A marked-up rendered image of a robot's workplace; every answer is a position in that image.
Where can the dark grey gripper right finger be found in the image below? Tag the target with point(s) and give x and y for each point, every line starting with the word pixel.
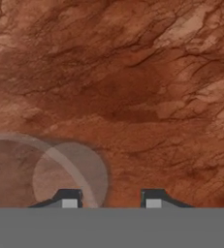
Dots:
pixel 155 195

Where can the clear glass cup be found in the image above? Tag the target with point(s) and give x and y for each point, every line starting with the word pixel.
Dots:
pixel 26 171

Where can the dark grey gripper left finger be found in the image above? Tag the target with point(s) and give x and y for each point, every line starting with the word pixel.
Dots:
pixel 67 195

